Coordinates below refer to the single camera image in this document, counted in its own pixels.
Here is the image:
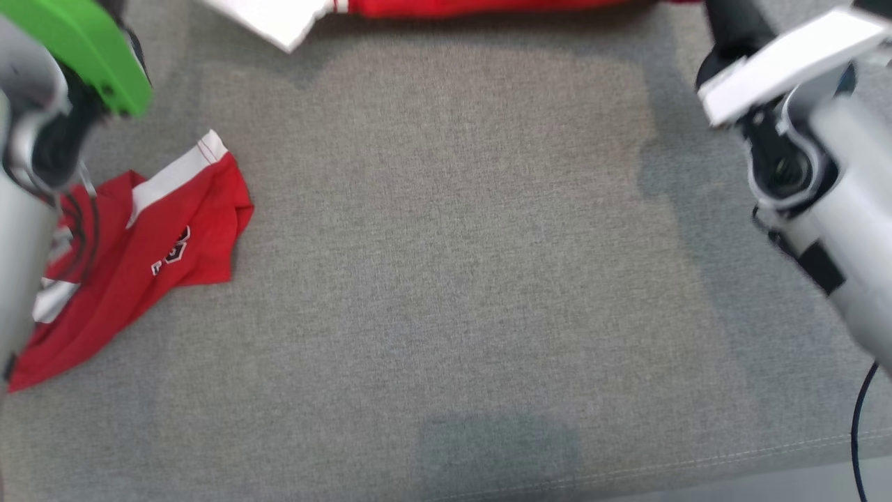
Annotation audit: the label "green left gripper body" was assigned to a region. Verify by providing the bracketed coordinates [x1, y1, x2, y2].
[0, 0, 153, 189]

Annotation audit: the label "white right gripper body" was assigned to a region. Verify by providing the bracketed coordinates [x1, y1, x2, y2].
[695, 7, 892, 130]

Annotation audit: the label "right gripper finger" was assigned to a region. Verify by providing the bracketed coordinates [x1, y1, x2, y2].
[704, 0, 776, 62]

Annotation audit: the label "red basketball jersey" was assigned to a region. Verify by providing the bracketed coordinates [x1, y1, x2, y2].
[199, 0, 705, 54]

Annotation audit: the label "red basketball shorts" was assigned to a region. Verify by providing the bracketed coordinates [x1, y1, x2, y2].
[6, 129, 255, 393]

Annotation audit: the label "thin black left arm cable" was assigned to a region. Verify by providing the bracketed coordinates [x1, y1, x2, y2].
[56, 164, 102, 287]

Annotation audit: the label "black right camera cable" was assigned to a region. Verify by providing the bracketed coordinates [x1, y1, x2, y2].
[852, 361, 880, 502]

